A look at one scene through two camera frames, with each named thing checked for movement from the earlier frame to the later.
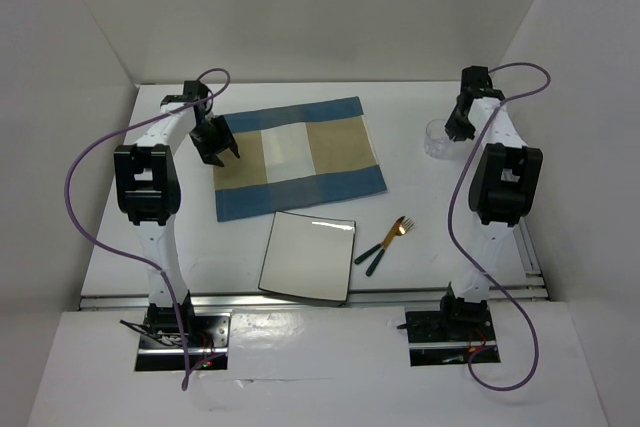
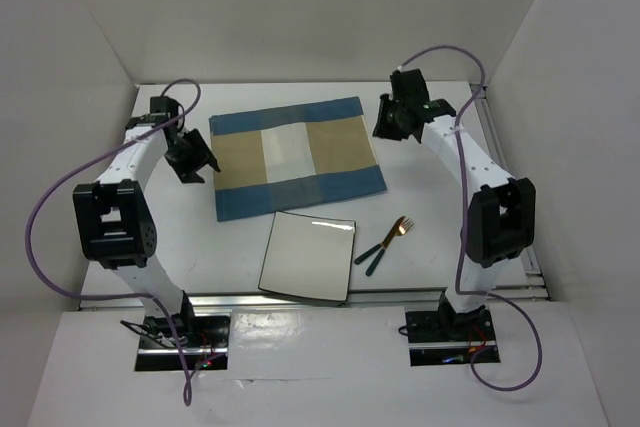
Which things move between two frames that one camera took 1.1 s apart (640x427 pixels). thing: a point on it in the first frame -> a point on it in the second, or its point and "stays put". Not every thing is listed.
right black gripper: [461, 133] -> [383, 130]
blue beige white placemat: [296, 156] stays put
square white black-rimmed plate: [308, 256] stays put
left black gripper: [223, 140] -> [202, 155]
